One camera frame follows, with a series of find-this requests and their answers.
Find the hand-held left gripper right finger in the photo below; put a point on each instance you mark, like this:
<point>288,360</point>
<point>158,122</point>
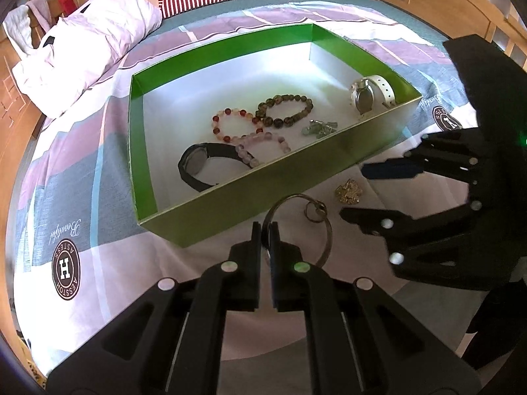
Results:
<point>284,275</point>

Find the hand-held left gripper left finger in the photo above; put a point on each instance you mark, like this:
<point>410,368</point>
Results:
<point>251,271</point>

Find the silver green charm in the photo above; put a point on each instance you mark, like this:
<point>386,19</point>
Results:
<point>319,128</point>

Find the gold brooch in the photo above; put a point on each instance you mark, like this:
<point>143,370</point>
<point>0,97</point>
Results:
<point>349,191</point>

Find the wooden bed headboard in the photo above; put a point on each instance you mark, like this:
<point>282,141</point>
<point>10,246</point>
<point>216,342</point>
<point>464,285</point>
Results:
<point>14,103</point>

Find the green cardboard box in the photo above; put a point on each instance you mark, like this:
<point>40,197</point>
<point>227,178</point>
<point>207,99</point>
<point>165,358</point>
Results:
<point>197,218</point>

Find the red cloth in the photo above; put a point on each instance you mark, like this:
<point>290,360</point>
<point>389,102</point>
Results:
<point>66,5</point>

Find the grey clothes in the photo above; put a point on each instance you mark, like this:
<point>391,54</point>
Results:
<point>22,24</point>

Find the white wrist watch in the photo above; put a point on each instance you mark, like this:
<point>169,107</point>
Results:
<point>364,98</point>

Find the teal bed mat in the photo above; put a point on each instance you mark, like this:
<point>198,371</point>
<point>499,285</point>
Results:
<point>350,4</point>

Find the wooden bed footboard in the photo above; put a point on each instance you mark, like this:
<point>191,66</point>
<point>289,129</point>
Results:
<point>453,4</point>

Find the black wrist watch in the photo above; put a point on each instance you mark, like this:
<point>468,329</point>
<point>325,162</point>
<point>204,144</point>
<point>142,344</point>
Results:
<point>191,162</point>

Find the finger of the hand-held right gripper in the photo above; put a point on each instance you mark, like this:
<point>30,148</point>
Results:
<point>432,230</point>
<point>391,170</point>

